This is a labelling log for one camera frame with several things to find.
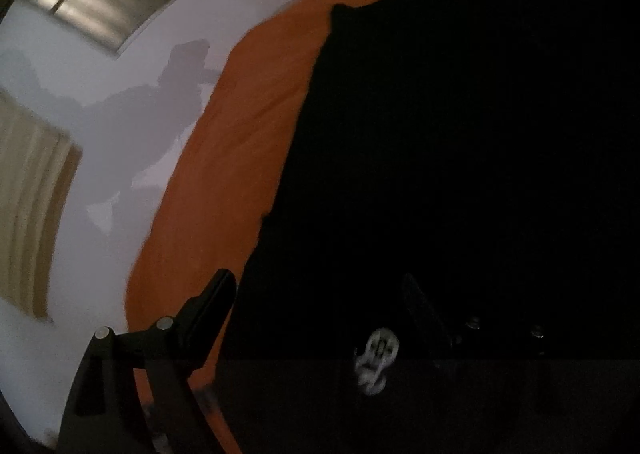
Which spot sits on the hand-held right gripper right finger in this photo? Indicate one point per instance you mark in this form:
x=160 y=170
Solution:
x=420 y=306

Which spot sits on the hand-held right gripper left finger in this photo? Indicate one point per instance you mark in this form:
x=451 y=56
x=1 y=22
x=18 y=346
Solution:
x=222 y=294

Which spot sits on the black shirt small white print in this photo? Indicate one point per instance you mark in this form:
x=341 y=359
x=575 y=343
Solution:
x=450 y=134

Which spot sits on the orange blanket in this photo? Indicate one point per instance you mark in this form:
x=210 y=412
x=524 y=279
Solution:
x=225 y=159

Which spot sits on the beige cardboard wall panel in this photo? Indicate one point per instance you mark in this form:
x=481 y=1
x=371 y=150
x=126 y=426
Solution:
x=30 y=209

